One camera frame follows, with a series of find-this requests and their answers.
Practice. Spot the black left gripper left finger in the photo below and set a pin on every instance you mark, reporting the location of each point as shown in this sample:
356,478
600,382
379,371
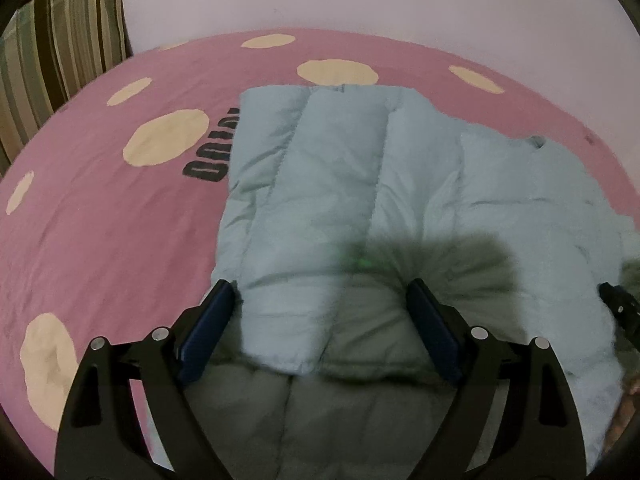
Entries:
100,436

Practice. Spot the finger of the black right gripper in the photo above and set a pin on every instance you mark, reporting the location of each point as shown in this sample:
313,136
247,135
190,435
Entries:
625,309

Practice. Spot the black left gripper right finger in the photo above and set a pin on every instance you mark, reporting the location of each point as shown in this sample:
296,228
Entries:
513,415

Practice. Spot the light blue down jacket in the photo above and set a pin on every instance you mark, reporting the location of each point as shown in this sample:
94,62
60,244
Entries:
338,198

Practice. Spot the person's right hand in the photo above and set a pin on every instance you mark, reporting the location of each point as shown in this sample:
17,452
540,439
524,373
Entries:
624,413

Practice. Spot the pink polka dot bedspread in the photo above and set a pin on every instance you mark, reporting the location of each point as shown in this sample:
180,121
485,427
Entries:
110,216

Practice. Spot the striped green brown curtain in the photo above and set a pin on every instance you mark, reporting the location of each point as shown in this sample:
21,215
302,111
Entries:
50,50

